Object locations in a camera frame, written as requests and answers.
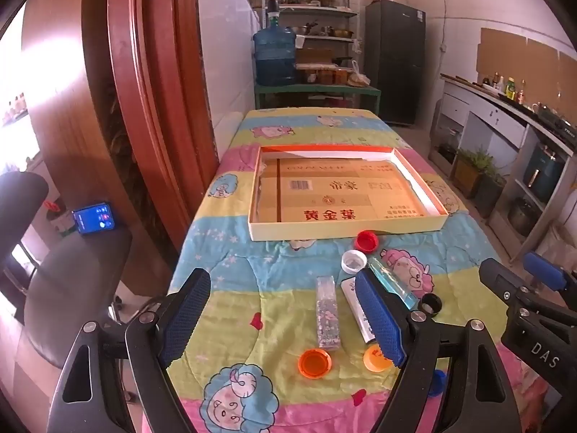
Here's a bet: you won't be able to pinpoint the row of food jars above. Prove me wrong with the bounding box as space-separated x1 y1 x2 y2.
295 65 352 86

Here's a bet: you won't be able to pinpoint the brown planter with plant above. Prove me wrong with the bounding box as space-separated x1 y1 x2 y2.
452 146 494 199

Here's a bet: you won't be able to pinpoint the blue bottle cap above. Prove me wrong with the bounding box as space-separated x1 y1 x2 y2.
426 369 448 398

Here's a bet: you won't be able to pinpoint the white cartoon slim box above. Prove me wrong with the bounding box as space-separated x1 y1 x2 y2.
340 278 377 344

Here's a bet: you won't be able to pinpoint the translucent orange bottle cap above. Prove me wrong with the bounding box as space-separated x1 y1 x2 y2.
298 349 333 377

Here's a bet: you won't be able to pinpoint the plastic bag of food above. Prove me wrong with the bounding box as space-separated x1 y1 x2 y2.
346 60 371 87

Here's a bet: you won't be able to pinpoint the dark refrigerator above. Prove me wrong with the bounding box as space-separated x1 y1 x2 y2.
364 0 427 126

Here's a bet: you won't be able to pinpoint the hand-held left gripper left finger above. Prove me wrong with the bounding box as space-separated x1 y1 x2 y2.
47 268 212 433

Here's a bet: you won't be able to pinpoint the black smartphone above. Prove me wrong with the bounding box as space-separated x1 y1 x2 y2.
72 202 117 235

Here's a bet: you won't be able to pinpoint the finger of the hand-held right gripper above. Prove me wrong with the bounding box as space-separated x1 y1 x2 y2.
523 253 577 298
479 258 577 325

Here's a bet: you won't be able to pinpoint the dark planter with plant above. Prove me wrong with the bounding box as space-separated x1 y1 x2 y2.
473 167 508 218

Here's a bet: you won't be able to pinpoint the teal kitchen appliance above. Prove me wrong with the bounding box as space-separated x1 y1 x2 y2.
523 142 566 204

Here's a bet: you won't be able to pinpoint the teal glitter tube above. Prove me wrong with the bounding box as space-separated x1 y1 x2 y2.
367 256 422 311

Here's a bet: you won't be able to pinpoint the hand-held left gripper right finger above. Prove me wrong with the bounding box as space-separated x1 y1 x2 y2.
354 268 524 433

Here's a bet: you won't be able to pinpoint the white shelf rack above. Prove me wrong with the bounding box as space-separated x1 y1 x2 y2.
261 0 361 84

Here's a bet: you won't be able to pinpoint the red bottle cap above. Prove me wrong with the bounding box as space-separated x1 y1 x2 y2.
354 231 379 252

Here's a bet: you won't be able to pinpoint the orange rimmed shallow box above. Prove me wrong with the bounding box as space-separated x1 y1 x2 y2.
248 144 449 241

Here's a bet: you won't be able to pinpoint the cartoon printed blanket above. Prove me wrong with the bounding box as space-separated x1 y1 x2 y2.
142 107 560 433

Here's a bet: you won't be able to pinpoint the white bottle cap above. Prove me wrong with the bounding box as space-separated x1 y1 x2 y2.
341 250 368 275

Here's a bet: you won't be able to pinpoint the white green red-topped object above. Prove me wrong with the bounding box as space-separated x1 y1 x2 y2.
44 199 75 237

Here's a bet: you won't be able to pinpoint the blue water jug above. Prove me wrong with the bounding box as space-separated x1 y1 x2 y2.
252 22 298 87

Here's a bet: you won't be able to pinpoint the metal pot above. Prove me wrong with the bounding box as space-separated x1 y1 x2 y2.
507 196 537 237

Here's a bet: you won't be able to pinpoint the black bottle cap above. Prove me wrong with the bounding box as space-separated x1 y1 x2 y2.
420 293 443 316

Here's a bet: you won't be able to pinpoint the black office chair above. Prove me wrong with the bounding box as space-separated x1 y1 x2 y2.
0 171 133 371

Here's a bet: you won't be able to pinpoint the brown wooden door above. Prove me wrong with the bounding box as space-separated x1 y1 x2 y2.
20 0 221 289

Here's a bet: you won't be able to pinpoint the yellow printed cardboard sheet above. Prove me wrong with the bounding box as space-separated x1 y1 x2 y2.
256 157 429 224

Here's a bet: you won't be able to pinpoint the cardboard wall panels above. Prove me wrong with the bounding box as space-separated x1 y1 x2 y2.
475 27 577 104

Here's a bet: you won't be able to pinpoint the yellow-orange bottle cap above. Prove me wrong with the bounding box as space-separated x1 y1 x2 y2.
363 344 393 373

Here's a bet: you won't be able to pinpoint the floral slim box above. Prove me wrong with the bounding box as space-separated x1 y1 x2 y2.
316 275 342 353

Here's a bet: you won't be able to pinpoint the white kitchen counter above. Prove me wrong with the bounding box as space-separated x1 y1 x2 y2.
430 74 577 262

